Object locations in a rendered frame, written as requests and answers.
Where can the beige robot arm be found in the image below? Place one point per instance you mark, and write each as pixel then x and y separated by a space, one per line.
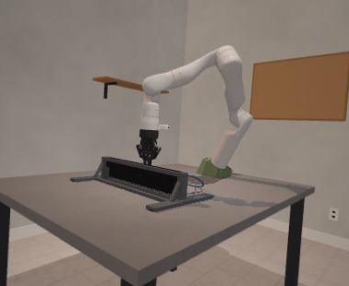
pixel 229 65

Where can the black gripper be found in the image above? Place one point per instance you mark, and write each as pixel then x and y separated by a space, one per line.
pixel 148 143

